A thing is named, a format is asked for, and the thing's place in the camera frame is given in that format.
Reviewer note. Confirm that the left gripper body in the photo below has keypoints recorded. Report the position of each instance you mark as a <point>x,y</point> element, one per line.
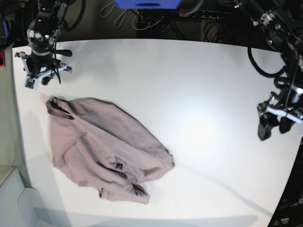
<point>274,108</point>

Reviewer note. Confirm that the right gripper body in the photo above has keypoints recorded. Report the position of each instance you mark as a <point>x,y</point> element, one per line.
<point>49,64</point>

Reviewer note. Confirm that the mauve t-shirt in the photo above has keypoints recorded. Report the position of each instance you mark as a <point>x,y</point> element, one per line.
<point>97,144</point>

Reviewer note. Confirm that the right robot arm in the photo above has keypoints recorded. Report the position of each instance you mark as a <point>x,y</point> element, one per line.
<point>43,32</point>

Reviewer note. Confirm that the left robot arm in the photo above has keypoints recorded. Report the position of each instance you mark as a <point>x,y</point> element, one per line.
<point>284,34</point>

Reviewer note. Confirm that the red clamp at table edge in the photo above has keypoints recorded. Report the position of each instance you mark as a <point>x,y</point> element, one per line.
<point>2,59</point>

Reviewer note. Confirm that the blue box overhead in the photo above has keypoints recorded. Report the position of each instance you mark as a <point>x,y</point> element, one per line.
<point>147,4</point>

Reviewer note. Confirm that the black power strip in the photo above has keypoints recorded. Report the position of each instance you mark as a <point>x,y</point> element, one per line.
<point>205,14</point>

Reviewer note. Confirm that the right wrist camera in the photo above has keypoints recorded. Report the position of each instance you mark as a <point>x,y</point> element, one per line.
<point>31,83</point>

